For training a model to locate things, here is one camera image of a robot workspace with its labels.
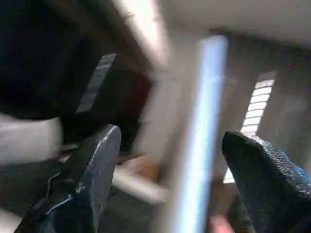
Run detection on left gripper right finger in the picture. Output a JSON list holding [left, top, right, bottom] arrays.
[[222, 130, 311, 233]]

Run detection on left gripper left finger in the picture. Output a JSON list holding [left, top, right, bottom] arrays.
[[14, 124, 122, 233]]

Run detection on white plastic table leg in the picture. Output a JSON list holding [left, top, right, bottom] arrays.
[[167, 35, 229, 233]]

